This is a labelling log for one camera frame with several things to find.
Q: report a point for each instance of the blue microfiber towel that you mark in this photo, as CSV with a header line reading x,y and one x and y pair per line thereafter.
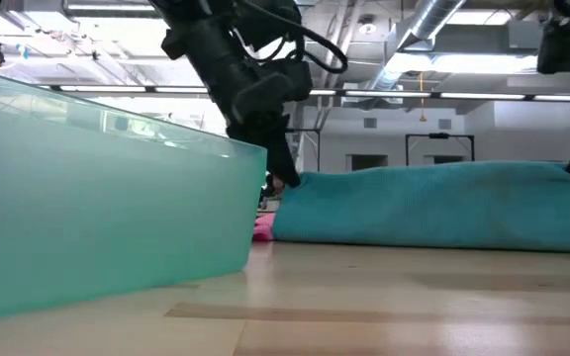
x,y
433,207

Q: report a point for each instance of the pink microfiber towel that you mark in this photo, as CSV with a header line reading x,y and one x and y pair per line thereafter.
x,y
264,230

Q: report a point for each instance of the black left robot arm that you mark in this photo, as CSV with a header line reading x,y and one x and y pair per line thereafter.
x,y
206,12

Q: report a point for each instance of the silver spiral air duct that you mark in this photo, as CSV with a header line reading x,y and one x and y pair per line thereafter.
x,y
428,20

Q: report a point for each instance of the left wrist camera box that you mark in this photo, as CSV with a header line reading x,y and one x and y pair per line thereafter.
x,y
275,89

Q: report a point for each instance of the translucent teal plastic bin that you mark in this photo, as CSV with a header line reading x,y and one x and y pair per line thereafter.
x,y
107,207

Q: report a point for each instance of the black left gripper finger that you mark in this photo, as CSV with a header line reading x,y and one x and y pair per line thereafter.
x,y
282,158

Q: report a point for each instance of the grey wall vent grille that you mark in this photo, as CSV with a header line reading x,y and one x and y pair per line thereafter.
x,y
444,124
370,123

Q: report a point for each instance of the black gantry frame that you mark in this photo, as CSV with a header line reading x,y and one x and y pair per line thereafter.
x,y
310,130
438,135

